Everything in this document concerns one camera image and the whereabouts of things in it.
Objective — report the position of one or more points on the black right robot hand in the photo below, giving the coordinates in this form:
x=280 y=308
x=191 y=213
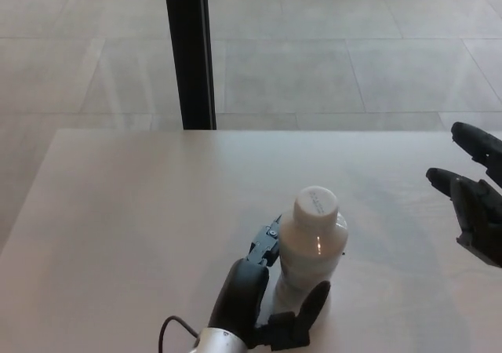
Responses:
x=478 y=212

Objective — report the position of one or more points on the black vertical post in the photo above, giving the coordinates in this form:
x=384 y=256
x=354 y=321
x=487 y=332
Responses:
x=191 y=51

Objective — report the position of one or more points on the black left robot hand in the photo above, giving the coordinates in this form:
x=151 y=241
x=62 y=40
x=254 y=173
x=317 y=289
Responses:
x=239 y=290

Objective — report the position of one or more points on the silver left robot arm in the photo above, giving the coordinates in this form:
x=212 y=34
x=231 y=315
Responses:
x=221 y=341

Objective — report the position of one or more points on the clear plastic bottle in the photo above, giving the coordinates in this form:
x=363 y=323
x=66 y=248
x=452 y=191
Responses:
x=310 y=259

